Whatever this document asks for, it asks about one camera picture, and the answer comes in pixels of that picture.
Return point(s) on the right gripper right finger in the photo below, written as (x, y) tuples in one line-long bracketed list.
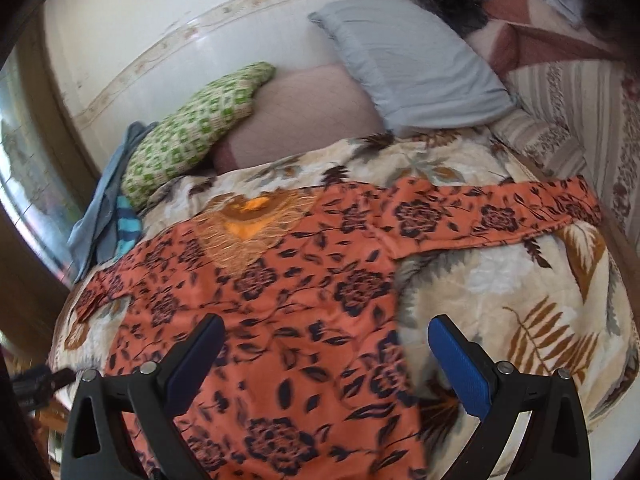
[(555, 444)]

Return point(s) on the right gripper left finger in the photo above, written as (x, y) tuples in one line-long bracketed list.
[(97, 443)]

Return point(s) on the orange black floral garment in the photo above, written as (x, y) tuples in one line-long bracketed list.
[(311, 382)]

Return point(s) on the cream leaf-pattern blanket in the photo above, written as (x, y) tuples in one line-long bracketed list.
[(550, 301)]

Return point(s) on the blue denim cloth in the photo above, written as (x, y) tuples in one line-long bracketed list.
[(93, 239)]

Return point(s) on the teal striped knit garment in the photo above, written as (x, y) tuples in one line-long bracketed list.
[(128, 226)]

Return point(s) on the stained glass window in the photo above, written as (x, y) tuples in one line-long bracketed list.
[(33, 194)]

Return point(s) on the green white checkered pillow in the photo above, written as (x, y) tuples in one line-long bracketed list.
[(182, 139)]

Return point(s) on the striped floral bed sheet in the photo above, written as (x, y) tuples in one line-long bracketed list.
[(580, 117)]

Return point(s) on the pink quilted bolster pillow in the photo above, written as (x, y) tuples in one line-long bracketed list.
[(297, 113)]

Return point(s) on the grey blue pillow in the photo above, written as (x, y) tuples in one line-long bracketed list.
[(420, 75)]

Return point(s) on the brown red patterned blanket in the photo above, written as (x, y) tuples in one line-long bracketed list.
[(527, 32)]

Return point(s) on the dark wooden door frame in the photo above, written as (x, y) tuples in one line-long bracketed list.
[(54, 127)]

